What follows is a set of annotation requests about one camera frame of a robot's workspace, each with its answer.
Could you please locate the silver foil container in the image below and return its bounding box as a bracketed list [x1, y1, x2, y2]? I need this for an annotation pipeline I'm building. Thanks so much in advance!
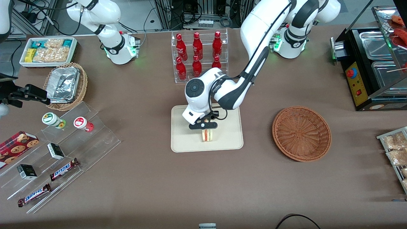
[47, 66, 80, 104]

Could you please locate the red sausage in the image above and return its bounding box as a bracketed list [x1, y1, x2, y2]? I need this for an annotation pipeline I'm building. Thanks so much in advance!
[392, 29, 407, 49]
[391, 15, 407, 28]

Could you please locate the grey wire rack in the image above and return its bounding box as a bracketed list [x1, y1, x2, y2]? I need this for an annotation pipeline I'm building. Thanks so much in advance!
[376, 126, 407, 195]

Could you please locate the triangular sandwich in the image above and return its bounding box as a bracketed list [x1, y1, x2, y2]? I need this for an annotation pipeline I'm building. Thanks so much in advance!
[201, 128, 214, 143]

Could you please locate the cup with green lid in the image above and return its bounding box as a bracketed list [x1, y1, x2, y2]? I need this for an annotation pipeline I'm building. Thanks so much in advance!
[42, 112, 67, 129]

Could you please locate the beige plastic tray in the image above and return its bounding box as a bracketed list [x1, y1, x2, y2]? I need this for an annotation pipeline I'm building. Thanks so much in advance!
[171, 102, 244, 153]

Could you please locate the white snack bin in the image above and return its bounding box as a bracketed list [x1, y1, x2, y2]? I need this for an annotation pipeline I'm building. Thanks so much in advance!
[19, 37, 78, 68]

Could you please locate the cup with red lid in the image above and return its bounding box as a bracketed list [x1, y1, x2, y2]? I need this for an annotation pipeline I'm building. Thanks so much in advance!
[73, 117, 94, 132]

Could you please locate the clear acrylic step display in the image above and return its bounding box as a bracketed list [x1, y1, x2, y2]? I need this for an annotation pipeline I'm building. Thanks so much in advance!
[0, 101, 121, 214]

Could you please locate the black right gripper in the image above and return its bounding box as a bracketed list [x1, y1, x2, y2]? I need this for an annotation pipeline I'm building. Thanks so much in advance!
[0, 83, 51, 108]

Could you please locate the clear bag of crackers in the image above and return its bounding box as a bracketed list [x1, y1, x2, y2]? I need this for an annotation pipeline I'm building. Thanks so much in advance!
[44, 38, 64, 49]
[32, 47, 69, 63]

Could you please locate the small black box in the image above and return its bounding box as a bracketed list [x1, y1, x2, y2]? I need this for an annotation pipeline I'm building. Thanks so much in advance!
[17, 164, 38, 180]
[47, 143, 65, 160]

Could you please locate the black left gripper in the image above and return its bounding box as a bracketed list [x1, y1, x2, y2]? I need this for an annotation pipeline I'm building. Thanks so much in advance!
[189, 110, 220, 134]

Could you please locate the oval tan wicker basket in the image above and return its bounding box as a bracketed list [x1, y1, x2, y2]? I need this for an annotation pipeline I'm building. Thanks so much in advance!
[43, 62, 88, 111]

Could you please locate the red cookie box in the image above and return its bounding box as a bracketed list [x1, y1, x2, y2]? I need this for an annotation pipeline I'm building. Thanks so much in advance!
[0, 131, 40, 169]

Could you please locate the round brown wicker basket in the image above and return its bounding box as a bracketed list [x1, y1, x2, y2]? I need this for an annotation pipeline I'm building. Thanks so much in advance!
[272, 106, 332, 162]

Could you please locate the black hot food display machine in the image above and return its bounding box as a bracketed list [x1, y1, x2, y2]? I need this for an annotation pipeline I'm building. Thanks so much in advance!
[330, 6, 407, 111]

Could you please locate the yellow snack packet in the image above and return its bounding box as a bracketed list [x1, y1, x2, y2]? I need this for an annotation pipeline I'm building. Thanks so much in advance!
[24, 48, 37, 63]

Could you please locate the brown snickers bar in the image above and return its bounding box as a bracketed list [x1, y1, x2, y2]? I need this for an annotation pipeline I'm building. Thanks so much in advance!
[50, 158, 80, 182]
[17, 183, 52, 208]

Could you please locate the steel food pan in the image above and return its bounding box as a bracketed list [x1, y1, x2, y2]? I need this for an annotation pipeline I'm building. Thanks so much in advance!
[359, 31, 394, 60]
[371, 60, 407, 88]

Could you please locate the clear acrylic bottle rack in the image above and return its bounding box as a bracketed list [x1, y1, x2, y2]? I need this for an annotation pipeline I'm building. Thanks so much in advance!
[171, 28, 229, 84]

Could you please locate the black cable loop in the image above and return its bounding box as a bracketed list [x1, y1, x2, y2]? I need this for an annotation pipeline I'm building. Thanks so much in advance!
[275, 214, 322, 229]

